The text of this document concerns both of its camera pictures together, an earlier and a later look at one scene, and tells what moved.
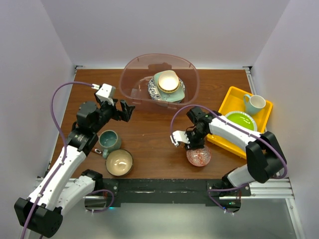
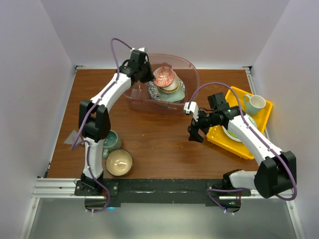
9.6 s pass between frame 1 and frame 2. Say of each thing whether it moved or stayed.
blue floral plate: stayed
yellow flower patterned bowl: stayed
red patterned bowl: moved
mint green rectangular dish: stayed
